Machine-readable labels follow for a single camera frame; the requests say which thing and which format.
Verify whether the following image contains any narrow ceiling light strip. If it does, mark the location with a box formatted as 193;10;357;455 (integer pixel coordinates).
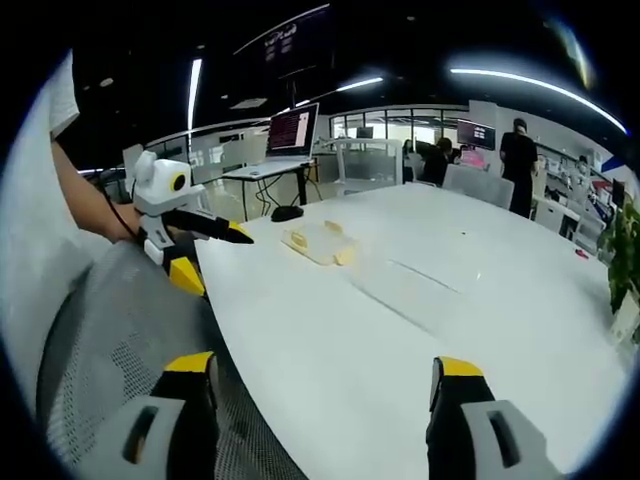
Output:
186;58;204;137

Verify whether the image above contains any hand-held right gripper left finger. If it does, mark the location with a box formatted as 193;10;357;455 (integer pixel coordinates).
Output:
87;351;221;480

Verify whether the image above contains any green potted plant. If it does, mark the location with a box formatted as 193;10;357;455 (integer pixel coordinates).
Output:
597;192;640;316

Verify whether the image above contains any small clear plastic buckle part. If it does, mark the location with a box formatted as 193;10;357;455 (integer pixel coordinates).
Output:
279;225;315;253

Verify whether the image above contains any short ceiling light strip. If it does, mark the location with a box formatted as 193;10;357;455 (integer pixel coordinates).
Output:
335;76;385;94

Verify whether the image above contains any person in white shirt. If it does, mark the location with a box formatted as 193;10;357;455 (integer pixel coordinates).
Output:
0;49;109;416

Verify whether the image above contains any white plant pot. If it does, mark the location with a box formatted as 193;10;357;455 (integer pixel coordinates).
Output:
607;293;640;346

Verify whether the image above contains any white office chair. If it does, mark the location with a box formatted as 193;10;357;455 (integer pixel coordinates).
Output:
442;163;516;209

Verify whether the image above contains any black computer mouse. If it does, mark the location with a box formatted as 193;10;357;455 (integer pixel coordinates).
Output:
270;205;305;223

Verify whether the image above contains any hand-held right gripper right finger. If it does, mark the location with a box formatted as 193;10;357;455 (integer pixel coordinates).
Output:
425;355;566;480

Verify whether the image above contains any dark hanging ceiling sign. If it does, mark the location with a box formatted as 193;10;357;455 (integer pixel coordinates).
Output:
232;3;334;81

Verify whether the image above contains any grey mesh office chair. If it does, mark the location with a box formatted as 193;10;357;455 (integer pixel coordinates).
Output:
34;239;311;480

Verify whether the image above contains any standing desk with black legs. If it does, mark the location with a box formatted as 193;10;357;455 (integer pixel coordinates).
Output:
219;159;321;224

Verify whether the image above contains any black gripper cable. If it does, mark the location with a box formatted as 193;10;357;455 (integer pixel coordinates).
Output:
101;188;146;242

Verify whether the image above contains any long ceiling light strip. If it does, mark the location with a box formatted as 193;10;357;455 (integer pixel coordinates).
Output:
449;67;629;134

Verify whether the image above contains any wide dark monitor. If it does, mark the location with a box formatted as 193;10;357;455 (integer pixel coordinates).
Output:
455;118;497;150

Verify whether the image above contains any open silver laptop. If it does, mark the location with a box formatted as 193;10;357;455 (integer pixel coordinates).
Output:
224;102;321;179

